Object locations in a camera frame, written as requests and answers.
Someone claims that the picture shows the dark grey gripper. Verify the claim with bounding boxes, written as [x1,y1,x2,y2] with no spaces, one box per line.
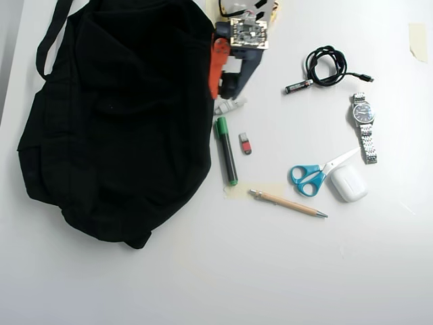
[208,20,263,100]

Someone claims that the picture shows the black fabric bag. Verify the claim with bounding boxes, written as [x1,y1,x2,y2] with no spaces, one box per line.
[16,0,221,251]

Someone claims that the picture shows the white grey adapter plug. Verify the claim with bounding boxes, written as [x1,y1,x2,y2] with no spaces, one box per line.
[213,95,248,116]

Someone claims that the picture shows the black AA battery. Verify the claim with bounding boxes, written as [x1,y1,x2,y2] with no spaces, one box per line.
[284,80,314,96]

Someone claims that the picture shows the red USB stick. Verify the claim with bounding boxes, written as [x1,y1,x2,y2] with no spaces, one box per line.
[237,132,254,156]

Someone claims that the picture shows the green and black marker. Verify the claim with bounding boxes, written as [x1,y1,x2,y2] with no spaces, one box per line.
[214,116,239,186]

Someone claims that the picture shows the long masking tape strip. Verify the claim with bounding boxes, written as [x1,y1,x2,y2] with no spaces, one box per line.
[223,181,288,202]

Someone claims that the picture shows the silver metal wristwatch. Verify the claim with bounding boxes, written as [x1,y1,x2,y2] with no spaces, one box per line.
[346,91,379,165]

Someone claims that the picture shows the wooden ballpoint pen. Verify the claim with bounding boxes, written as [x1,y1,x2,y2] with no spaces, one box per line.
[249,188,329,219]

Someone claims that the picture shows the white earbuds case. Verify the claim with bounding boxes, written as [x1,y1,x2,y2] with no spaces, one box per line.
[329,165,369,203]

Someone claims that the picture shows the short masking tape piece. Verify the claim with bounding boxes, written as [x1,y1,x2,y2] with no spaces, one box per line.
[407,22,429,64]

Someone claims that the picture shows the bare camera circuit board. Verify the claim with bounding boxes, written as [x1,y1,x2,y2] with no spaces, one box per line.
[229,18,271,51]

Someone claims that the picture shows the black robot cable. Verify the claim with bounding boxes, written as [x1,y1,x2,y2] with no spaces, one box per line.
[218,0,251,18]

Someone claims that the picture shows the black coiled USB cable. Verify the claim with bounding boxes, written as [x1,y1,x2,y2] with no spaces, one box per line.
[302,45,375,89]

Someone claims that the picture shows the blue handled scissors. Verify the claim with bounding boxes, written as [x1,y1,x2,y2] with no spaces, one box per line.
[290,146,361,198]

